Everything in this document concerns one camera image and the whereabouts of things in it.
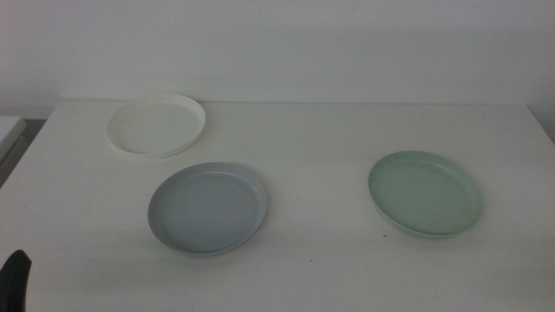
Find pale green shallow bowl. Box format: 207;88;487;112
368;149;485;238

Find white shallow bowl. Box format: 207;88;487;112
106;93;207;159

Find grey shallow bowl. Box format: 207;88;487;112
147;161;269;257

